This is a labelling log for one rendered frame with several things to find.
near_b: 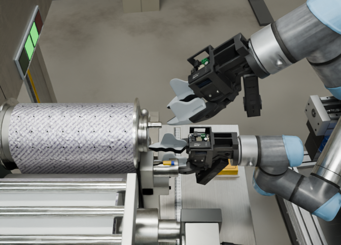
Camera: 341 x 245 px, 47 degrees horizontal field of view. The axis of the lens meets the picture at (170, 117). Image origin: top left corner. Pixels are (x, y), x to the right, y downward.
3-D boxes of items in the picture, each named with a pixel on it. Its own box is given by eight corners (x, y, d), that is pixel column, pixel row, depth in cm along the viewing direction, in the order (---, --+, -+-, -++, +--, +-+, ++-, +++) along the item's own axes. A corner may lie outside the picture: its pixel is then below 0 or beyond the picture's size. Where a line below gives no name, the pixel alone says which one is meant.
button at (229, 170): (237, 175, 114) (238, 170, 113) (213, 175, 114) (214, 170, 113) (234, 155, 119) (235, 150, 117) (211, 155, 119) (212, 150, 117)
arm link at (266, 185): (283, 210, 101) (294, 187, 93) (245, 188, 105) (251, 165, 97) (296, 188, 105) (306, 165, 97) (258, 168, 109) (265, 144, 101)
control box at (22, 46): (24, 80, 105) (16, 60, 100) (22, 80, 105) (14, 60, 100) (44, 24, 121) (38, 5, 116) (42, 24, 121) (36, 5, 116)
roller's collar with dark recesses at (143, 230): (158, 260, 57) (157, 242, 53) (117, 260, 57) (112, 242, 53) (159, 220, 62) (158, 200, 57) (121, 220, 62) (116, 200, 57)
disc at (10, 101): (14, 184, 81) (-11, 140, 69) (12, 184, 81) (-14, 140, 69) (31, 129, 90) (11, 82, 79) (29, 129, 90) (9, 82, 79)
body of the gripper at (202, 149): (186, 125, 93) (237, 125, 93) (185, 147, 99) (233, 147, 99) (187, 151, 88) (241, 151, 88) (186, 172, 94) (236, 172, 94)
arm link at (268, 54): (288, 42, 68) (299, 74, 63) (265, 56, 70) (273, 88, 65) (267, 14, 64) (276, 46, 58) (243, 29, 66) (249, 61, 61)
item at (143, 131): (147, 159, 79) (146, 129, 75) (138, 159, 79) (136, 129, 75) (149, 137, 85) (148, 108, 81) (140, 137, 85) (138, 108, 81)
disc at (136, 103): (138, 183, 81) (133, 140, 69) (136, 183, 81) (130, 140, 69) (142, 128, 90) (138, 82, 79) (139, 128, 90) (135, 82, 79)
